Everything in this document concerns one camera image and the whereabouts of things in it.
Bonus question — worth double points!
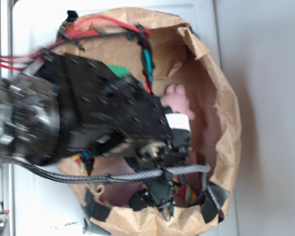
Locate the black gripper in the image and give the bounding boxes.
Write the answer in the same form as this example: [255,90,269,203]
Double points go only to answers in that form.
[129,176,175,221]

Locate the multicolored twisted rope toy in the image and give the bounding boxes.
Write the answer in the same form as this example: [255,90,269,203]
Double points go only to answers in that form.
[70,154,198,207]

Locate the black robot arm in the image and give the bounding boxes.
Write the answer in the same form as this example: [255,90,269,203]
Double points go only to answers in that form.
[0,52,191,219]

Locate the blue rectangular block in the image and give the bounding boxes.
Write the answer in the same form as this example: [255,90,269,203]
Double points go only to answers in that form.
[82,151,90,158]

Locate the pink plush bunny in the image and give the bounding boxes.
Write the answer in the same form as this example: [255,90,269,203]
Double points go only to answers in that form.
[161,84,196,120]

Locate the green rectangular block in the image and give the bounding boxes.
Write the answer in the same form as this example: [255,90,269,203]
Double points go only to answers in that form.
[107,65,129,78]

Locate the brown paper bag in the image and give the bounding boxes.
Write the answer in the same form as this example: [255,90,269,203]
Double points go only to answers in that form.
[70,7,242,236]

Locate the grey braided cable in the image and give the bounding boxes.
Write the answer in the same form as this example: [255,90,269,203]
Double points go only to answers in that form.
[22,161,212,207]

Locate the aluminium frame rail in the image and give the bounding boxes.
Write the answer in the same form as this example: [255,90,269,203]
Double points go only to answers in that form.
[0,0,16,236]

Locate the red and black wires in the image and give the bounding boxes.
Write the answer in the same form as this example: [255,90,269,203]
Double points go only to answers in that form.
[0,14,156,95]

